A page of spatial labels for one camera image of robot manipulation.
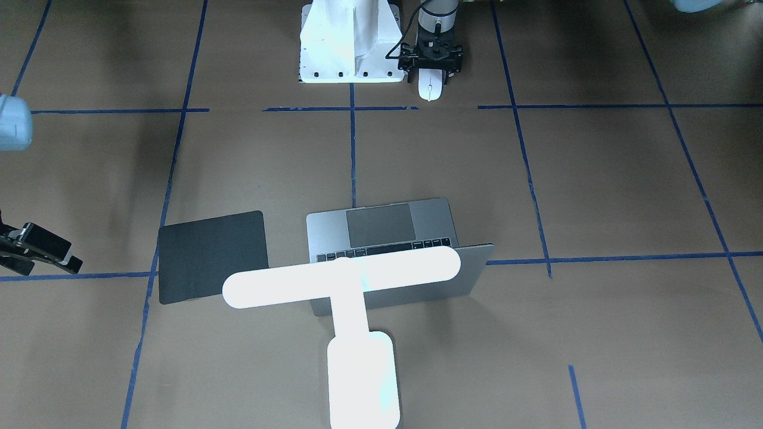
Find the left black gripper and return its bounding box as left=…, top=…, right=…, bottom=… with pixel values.
left=397, top=27, right=465, bottom=81

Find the white computer mouse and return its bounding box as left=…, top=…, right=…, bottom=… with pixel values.
left=418, top=69, right=444, bottom=101

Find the grey laptop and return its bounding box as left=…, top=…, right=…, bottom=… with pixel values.
left=306, top=198, right=494, bottom=309

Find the black mouse pad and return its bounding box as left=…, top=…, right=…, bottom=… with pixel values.
left=158, top=211, right=269, bottom=304

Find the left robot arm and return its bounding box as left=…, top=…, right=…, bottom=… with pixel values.
left=386, top=1, right=465, bottom=85

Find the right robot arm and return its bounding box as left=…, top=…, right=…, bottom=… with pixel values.
left=1, top=94, right=33, bottom=151

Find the white desk lamp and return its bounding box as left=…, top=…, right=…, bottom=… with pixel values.
left=222, top=247, right=461, bottom=428

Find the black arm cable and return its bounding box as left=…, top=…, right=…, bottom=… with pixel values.
left=385, top=6, right=424, bottom=61

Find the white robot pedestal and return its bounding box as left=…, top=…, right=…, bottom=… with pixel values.
left=298, top=1, right=404, bottom=84

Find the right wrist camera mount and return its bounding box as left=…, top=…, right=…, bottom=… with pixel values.
left=1, top=222, right=83, bottom=275

